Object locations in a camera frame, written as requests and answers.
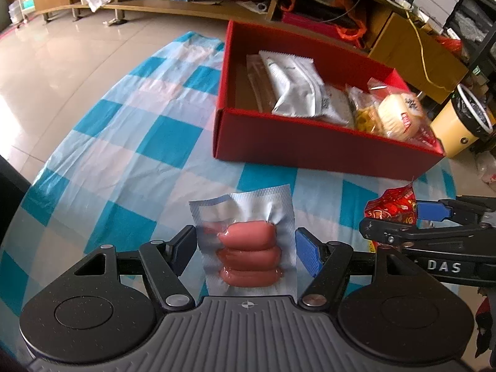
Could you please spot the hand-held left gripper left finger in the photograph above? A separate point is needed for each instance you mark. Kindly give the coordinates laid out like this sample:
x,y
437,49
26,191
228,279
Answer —
x,y
184,248

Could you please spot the vacuum-packed sausage packet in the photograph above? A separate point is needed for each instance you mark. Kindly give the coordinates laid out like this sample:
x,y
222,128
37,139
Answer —
x,y
248,248

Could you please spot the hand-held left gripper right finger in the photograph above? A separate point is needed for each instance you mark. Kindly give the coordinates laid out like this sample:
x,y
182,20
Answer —
x,y
308,252

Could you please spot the blue white checkered tablecloth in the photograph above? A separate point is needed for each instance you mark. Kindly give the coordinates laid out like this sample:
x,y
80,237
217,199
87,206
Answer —
x,y
128,155

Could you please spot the wooden television stand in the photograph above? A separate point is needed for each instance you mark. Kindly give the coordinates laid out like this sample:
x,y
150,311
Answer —
x,y
217,7

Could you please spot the red snack packet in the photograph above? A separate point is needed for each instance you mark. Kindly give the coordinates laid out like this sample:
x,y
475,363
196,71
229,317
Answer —
x,y
391,205

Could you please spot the white plastic bag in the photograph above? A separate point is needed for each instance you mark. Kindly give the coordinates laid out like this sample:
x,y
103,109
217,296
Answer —
x,y
489,172

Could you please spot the round bun packet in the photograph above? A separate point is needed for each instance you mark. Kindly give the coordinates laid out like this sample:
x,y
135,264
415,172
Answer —
x,y
401,114

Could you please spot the dark red patterned cloth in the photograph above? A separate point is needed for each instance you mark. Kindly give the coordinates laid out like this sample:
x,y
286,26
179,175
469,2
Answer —
x,y
487,329

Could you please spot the orange plastic bag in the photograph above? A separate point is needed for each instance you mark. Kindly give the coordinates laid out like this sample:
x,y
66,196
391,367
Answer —
x,y
348,27

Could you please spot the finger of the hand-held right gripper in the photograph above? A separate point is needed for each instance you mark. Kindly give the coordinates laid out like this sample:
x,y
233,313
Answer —
x,y
434,211
383,232

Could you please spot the silver snack packet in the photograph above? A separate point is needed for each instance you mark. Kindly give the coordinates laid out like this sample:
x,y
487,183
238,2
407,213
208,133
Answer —
x,y
337,106
298,85

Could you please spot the red cardboard box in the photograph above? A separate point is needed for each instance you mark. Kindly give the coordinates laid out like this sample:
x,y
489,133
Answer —
x,y
310,143

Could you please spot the waffle packet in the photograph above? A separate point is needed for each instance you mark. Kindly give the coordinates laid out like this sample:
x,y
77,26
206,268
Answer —
x,y
366,118

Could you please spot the yellow trash bin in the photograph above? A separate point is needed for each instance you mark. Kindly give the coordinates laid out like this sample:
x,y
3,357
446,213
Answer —
x,y
453,131

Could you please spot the brown bread packet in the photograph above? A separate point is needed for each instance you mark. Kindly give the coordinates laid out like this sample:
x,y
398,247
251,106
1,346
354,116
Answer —
x,y
261,81

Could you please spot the black storage rack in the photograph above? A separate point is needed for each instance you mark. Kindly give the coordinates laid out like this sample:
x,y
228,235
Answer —
x,y
472,27

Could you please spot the flat magenta box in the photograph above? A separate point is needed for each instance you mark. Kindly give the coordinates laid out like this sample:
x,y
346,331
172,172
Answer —
x,y
310,18

